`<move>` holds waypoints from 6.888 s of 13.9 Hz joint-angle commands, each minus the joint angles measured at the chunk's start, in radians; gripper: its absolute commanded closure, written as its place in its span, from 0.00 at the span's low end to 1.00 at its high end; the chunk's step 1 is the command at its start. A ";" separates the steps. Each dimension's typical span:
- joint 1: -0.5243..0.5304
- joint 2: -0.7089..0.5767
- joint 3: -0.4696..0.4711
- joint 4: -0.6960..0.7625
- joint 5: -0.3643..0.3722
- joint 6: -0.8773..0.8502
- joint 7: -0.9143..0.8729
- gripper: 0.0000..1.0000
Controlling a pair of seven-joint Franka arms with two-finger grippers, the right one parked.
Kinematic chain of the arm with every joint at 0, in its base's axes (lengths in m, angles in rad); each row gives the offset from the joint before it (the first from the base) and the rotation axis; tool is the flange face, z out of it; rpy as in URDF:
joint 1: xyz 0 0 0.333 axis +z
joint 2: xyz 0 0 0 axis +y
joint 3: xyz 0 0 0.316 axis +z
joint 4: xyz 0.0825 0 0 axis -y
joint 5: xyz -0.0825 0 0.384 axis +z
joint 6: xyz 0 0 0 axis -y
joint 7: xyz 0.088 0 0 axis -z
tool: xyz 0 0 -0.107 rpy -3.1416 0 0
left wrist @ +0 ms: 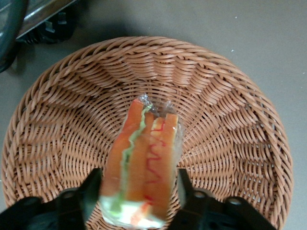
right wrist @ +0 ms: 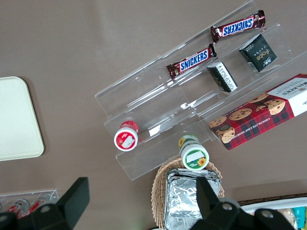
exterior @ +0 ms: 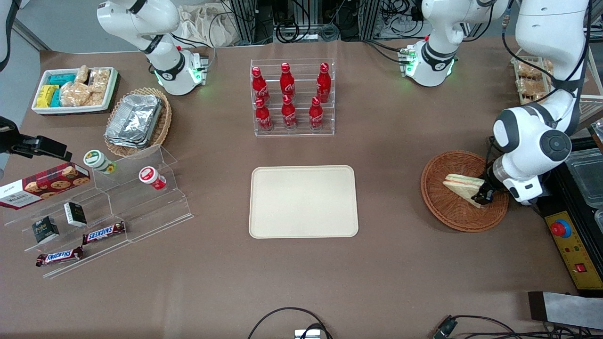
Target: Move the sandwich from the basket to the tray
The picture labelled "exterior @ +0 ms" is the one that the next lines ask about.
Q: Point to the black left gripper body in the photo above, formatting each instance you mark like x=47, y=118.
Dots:
x=492, y=183

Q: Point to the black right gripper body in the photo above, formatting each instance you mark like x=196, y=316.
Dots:
x=24, y=144

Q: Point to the plastic sandwich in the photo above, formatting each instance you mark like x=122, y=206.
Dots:
x=464, y=186

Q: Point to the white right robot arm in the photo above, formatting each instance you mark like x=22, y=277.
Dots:
x=141, y=19

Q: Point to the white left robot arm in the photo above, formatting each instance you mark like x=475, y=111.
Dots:
x=551, y=28

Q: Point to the white rectangular snack tray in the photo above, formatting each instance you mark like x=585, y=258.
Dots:
x=66, y=111

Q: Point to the round brown wicker basket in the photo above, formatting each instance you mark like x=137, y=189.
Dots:
x=438, y=197

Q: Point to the white bread tray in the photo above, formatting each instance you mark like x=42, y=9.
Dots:
x=518, y=94

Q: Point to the oval light wicker basket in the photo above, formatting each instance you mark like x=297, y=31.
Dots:
x=162, y=127

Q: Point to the cream plastic serving tray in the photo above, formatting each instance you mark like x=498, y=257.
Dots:
x=301, y=202

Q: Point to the Walkers shortbread cookie box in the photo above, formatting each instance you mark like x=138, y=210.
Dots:
x=47, y=186

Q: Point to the green lid yogurt cup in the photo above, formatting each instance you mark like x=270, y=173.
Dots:
x=95, y=159

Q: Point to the teal snack packet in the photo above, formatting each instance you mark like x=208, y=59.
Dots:
x=56, y=99
x=61, y=79

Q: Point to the yellow snack packet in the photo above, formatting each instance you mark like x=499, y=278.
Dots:
x=46, y=95

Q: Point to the clear bag of crackers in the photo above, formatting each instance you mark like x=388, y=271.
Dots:
x=95, y=99
x=100, y=80
x=82, y=74
x=75, y=94

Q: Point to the black side platform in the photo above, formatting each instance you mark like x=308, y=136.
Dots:
x=560, y=197

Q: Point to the small black Face carton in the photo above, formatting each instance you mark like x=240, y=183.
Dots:
x=44, y=230
x=75, y=214

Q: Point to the stack of foil containers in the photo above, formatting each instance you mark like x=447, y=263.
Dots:
x=134, y=120

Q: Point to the clear plastic container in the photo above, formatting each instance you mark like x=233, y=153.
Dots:
x=586, y=176
x=598, y=220
x=597, y=133

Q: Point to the bagged bread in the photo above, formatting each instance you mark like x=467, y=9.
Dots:
x=528, y=69
x=530, y=89

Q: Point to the Snickers chocolate bar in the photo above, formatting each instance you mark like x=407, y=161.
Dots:
x=103, y=232
x=59, y=256

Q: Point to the red lid yogurt cup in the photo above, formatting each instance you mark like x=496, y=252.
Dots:
x=148, y=175

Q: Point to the yellow emergency stop box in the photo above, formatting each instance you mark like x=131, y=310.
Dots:
x=572, y=254

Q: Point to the clear acrylic stepped stand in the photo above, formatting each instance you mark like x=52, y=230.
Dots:
x=141, y=212

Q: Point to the black plug connector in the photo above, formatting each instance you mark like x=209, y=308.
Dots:
x=445, y=327

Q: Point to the grey flat plate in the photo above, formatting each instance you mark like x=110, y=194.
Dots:
x=570, y=308

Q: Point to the red Coca-Cola bottle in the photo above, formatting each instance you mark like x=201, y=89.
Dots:
x=263, y=117
x=259, y=84
x=323, y=82
x=287, y=82
x=316, y=115
x=289, y=115

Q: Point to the beige cloth bag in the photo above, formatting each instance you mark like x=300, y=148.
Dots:
x=207, y=26

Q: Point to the clear acrylic bottle rack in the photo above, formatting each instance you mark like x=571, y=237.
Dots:
x=299, y=70

